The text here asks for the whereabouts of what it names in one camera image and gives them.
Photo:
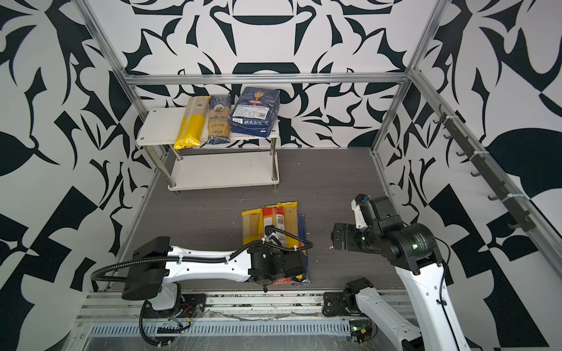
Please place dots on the aluminium cage frame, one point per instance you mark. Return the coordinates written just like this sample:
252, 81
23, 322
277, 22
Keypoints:
544, 236

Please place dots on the yellow Pastatime spaghetti pack left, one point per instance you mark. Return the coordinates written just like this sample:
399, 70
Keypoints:
252, 225

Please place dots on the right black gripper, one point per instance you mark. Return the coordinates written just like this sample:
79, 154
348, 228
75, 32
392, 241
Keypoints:
347, 241

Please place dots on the yellow spaghetti pack barcode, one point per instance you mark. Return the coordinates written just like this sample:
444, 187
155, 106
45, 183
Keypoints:
192, 123

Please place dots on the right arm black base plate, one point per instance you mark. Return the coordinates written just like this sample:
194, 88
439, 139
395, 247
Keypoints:
339, 304

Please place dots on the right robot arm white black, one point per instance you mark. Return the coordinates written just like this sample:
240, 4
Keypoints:
413, 251

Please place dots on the red spaghetti pack white label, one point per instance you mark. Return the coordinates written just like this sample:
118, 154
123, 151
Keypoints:
275, 216

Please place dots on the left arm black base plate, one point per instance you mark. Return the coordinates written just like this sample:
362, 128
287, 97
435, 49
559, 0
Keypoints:
188, 305

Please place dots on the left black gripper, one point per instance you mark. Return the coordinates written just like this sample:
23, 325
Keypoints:
289, 254

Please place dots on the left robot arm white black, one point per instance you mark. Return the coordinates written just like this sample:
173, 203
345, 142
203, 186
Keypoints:
158, 269

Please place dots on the yellow Pastatime spaghetti pack right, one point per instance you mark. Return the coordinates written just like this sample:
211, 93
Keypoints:
287, 220

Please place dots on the dark blue clear spaghetti pack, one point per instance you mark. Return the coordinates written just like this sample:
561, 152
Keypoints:
218, 123

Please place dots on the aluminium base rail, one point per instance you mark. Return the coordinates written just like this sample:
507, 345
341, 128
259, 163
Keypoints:
277, 313

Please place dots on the grey wall hook rack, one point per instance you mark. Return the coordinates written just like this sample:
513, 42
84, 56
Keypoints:
488, 169

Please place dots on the dark blue Barilla pasta box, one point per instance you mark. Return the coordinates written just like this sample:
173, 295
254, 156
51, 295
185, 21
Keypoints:
255, 112

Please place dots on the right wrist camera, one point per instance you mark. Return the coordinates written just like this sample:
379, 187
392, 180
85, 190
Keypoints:
363, 211

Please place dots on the white two-tier metal shelf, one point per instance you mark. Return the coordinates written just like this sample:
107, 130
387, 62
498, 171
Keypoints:
208, 166

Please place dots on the yellow pastatime spaghetti pack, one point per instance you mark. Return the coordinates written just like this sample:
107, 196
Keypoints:
252, 225
287, 220

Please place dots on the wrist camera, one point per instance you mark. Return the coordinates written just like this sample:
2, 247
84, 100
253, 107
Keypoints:
363, 211
272, 239

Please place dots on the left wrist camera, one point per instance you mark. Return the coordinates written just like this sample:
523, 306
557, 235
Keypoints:
272, 239

